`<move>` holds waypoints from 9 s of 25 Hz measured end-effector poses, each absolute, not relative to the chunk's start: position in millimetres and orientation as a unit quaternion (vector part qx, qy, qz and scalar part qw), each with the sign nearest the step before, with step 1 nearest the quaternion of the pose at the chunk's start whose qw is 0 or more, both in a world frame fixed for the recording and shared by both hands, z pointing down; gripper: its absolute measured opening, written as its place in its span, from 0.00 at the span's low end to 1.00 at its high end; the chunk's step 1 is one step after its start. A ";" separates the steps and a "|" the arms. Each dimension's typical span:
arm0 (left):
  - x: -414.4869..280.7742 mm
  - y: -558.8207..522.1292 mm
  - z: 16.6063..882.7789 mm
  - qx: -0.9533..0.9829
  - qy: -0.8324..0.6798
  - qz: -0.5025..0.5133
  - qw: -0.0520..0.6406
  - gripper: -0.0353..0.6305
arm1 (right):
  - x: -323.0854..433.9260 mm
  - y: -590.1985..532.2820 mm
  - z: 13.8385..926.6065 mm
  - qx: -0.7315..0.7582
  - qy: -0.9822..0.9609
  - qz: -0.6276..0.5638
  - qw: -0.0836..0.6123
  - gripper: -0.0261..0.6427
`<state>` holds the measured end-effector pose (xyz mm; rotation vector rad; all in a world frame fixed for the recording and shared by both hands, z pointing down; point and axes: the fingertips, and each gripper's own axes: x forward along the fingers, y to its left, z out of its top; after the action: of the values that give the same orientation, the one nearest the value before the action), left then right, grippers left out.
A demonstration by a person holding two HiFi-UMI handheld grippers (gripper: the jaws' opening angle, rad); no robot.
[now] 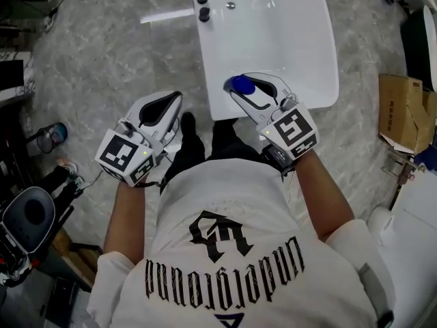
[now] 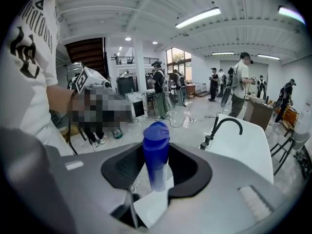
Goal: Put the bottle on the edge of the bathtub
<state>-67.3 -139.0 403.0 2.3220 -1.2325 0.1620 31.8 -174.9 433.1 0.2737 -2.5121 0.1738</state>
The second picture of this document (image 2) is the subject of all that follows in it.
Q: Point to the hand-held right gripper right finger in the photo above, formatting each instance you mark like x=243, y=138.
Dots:
x=219, y=199

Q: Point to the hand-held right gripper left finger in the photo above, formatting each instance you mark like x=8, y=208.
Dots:
x=92, y=179

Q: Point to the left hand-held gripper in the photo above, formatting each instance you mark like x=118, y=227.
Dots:
x=84, y=79

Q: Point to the white bathtub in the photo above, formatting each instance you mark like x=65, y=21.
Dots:
x=243, y=142

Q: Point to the person's left forearm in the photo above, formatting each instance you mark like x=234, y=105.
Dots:
x=59, y=96

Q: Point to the black curved faucet spout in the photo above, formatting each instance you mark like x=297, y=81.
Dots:
x=229, y=120

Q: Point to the dark wooden staircase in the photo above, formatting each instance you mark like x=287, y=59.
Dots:
x=85, y=55

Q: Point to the large black bin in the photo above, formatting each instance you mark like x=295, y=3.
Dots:
x=125, y=84

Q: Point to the black mesh waste bin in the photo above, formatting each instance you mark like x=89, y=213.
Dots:
x=117, y=133

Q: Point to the black balcony railing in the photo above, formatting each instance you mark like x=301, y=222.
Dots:
x=136, y=60

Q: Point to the black faucet knob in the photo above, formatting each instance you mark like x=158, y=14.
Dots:
x=208, y=138
x=203, y=144

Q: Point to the marble cabinet with black panel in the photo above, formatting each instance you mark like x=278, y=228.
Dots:
x=136, y=103

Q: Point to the white printed T-shirt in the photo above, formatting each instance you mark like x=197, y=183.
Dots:
x=26, y=69

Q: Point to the white power strip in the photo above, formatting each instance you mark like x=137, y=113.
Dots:
x=191, y=119

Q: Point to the large cardboard box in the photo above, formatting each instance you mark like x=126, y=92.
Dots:
x=258, y=113

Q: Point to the large window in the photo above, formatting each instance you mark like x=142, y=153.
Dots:
x=178, y=60

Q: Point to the grey chair with black legs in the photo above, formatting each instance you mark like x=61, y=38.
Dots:
x=297, y=138

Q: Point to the orange wooden chair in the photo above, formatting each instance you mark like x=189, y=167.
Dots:
x=291, y=116

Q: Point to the long ceiling light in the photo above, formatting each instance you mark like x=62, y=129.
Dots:
x=291, y=13
x=198, y=17
x=223, y=53
x=268, y=56

